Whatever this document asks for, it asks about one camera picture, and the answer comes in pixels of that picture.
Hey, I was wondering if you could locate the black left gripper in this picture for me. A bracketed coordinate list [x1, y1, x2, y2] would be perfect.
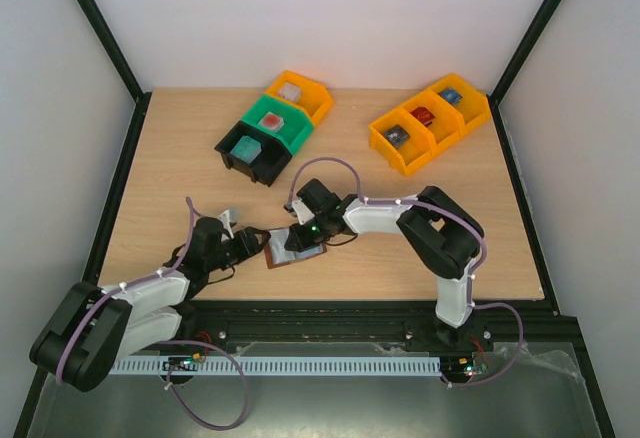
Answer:
[207, 227, 272, 272]

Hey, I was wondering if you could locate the brown leather card holder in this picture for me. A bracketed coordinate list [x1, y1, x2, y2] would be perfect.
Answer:
[264, 228, 327, 269]

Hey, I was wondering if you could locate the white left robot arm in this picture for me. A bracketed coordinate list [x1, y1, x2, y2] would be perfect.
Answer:
[29, 213, 270, 392]

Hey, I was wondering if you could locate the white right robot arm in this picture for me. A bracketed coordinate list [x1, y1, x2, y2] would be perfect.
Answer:
[284, 179, 487, 350]

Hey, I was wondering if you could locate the teal card stack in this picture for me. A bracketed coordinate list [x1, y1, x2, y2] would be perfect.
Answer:
[230, 135, 262, 164]

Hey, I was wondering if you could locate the red white card stack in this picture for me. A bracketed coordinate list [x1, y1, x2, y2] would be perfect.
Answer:
[258, 112, 284, 133]

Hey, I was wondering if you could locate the grey VIP card stack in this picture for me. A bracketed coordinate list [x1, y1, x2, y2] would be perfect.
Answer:
[383, 124, 410, 149]

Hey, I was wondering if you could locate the blue card stack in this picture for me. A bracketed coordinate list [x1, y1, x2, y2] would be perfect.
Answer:
[439, 87, 462, 106]

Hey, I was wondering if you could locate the black bin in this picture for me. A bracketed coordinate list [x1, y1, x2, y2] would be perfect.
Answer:
[214, 121, 292, 187]

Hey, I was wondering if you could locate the green bin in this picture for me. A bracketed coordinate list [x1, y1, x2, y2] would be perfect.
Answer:
[242, 94, 314, 155]

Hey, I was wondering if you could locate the yellow bin near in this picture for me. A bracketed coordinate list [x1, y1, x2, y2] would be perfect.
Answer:
[368, 107, 435, 176]

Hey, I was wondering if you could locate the yellow bin left group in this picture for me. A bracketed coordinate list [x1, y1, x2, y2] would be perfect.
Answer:
[266, 70, 334, 127]

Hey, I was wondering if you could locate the yellow bin middle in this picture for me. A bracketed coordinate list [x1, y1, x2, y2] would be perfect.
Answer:
[399, 89, 464, 157]

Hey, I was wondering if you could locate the yellow bin far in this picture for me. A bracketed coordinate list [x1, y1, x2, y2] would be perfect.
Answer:
[429, 73, 491, 135]

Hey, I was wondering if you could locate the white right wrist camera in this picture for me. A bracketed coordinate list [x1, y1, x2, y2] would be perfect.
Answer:
[284, 198, 315, 225]

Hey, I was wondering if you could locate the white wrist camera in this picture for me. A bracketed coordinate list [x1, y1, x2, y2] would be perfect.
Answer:
[284, 198, 315, 225]
[217, 208, 238, 239]

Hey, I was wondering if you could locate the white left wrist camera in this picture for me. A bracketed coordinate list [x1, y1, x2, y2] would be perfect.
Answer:
[217, 208, 238, 239]

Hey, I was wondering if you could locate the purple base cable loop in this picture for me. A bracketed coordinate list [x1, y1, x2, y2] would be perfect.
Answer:
[162, 338, 251, 429]

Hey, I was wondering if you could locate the white slotted cable duct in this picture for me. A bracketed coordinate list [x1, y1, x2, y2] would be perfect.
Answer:
[110, 356, 441, 377]

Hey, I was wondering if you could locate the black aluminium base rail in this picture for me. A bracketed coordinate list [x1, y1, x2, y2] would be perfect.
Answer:
[169, 300, 506, 347]

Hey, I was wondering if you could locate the black frame post left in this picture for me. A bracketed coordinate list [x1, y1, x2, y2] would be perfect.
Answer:
[52, 0, 146, 102]

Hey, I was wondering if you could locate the black frame post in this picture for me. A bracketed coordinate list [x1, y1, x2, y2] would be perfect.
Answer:
[52, 0, 146, 102]
[489, 0, 589, 102]

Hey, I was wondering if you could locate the black frame post right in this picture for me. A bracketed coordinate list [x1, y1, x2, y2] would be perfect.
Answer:
[489, 0, 589, 102]

